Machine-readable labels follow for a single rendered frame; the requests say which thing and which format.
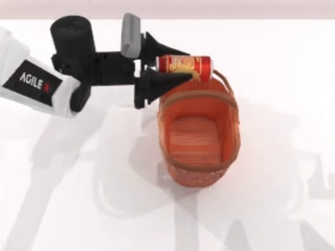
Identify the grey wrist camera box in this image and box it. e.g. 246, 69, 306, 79
120, 13, 142, 59

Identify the orange woven basket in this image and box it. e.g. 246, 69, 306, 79
157, 70, 240, 188

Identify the red metallic soda can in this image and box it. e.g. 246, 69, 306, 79
155, 55, 215, 82

